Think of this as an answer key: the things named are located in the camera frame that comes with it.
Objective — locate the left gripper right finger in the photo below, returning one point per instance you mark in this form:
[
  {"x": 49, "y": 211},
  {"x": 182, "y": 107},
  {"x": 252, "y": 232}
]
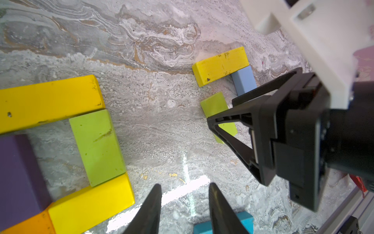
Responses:
[{"x": 223, "y": 218}]

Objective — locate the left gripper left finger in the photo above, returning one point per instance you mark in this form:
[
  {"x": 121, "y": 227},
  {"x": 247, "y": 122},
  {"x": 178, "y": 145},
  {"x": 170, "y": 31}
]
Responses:
[{"x": 147, "y": 219}]

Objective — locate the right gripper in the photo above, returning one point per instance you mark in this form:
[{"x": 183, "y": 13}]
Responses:
[{"x": 298, "y": 136}]

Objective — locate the teal block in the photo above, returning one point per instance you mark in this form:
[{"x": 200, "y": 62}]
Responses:
[{"x": 246, "y": 219}]

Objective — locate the light blue block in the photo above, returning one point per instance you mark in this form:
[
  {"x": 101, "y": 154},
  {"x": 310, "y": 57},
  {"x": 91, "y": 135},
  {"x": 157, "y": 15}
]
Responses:
[{"x": 244, "y": 80}]

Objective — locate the yellow block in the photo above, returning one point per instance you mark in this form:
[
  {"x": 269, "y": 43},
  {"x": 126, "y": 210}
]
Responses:
[
  {"x": 38, "y": 104},
  {"x": 219, "y": 66},
  {"x": 84, "y": 209}
]

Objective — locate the orange block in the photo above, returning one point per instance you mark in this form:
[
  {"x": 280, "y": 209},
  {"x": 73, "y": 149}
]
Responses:
[{"x": 39, "y": 224}]

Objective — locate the purple block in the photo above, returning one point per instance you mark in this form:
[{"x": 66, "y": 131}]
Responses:
[{"x": 24, "y": 193}]

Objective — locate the yellow block top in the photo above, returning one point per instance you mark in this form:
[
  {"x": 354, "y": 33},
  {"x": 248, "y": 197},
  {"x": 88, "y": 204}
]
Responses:
[{"x": 38, "y": 104}]

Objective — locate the red snack bag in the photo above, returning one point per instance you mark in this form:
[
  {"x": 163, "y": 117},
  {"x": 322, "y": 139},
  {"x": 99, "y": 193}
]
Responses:
[{"x": 359, "y": 183}]

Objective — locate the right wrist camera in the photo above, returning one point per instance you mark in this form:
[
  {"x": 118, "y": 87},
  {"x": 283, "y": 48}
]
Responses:
[{"x": 328, "y": 33}]

